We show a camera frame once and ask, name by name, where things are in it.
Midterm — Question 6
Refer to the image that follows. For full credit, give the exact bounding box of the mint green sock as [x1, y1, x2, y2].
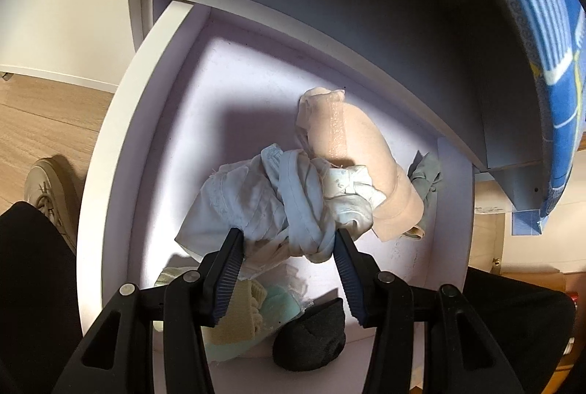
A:
[204, 286, 305, 362]

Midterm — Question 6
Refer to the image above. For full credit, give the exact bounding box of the beige sneaker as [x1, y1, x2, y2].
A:
[24, 158, 79, 253]

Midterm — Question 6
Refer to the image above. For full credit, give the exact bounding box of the blue striped fabric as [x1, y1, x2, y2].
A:
[505, 0, 585, 235]

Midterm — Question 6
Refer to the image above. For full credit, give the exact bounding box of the beige nylon stocking bundle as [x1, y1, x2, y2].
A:
[296, 87, 425, 241]

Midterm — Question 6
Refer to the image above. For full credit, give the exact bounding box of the light green ribbed sock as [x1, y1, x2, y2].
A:
[154, 267, 196, 288]

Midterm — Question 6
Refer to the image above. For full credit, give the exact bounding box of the white drawer box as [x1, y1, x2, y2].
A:
[77, 1, 474, 328]

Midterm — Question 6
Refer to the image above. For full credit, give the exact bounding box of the black sock roll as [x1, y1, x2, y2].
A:
[272, 298, 346, 372]

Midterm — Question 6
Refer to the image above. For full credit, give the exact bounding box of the white knotted cloth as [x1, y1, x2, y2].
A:
[176, 144, 386, 279]

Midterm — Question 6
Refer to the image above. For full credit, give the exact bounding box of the cream yellow cloth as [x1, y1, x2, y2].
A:
[202, 280, 267, 345]

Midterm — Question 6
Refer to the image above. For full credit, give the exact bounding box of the sage green cloth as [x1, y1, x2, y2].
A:
[404, 152, 442, 239]

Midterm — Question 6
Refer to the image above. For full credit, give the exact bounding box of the black trouser leg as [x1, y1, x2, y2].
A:
[0, 202, 82, 393]

